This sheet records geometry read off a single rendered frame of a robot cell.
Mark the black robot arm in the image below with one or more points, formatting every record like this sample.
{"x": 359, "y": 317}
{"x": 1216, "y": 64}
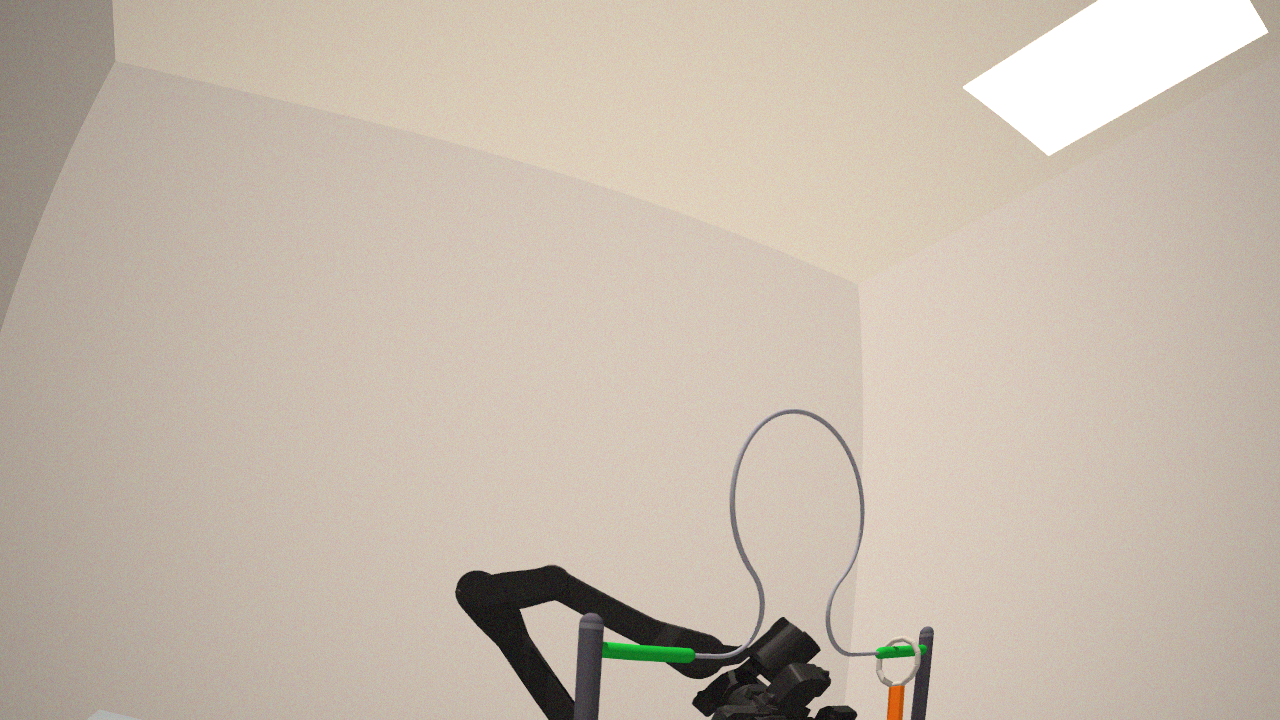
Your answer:
{"x": 493, "y": 602}

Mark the orange handle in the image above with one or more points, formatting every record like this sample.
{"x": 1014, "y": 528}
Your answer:
{"x": 896, "y": 689}

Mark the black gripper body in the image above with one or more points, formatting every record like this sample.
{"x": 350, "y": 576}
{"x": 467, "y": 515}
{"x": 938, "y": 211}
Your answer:
{"x": 742, "y": 707}

